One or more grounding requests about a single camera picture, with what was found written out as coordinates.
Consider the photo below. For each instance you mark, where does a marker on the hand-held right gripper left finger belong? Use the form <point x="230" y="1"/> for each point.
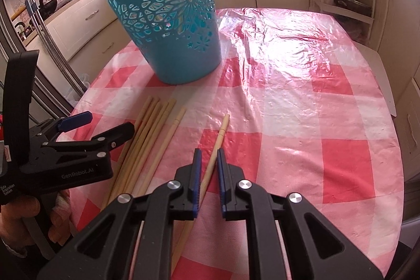
<point x="197" y="180"/>

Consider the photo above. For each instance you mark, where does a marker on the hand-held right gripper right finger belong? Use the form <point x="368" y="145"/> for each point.
<point x="221" y="183"/>

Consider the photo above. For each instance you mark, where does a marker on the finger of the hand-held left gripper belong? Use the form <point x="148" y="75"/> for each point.
<point x="111" y="135"/>
<point x="77" y="120"/>

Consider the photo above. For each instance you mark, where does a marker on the bundle of bamboo chopsticks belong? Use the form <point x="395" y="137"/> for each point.
<point x="149" y="135"/>

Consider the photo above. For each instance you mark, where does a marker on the pale bamboo chopstick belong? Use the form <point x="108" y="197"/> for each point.
<point x="223" y="129"/>

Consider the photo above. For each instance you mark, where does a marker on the blue perforated plastic basket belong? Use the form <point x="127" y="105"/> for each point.
<point x="183" y="63"/>

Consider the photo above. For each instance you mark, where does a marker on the person's left hand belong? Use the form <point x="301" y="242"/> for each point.
<point x="19" y="214"/>

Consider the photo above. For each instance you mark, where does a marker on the trash bin with plastic bag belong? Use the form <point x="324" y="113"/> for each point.
<point x="78" y="88"/>

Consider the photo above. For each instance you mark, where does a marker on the stainless steel refrigerator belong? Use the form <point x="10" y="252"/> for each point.
<point x="55" y="63"/>

